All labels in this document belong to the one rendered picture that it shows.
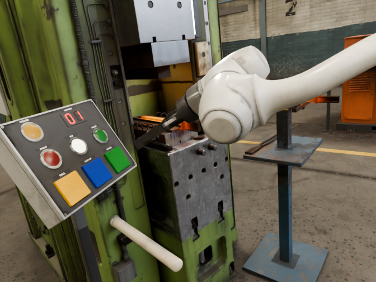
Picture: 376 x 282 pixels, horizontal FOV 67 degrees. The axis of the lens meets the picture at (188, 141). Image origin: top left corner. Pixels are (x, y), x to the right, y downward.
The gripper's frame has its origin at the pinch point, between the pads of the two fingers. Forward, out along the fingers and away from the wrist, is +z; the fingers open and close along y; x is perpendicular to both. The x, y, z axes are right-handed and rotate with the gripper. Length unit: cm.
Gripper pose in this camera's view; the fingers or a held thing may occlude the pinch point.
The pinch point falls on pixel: (144, 140)
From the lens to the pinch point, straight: 87.1
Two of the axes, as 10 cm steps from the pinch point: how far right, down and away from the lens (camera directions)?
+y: 3.7, -3.2, 8.7
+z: -7.4, 4.6, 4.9
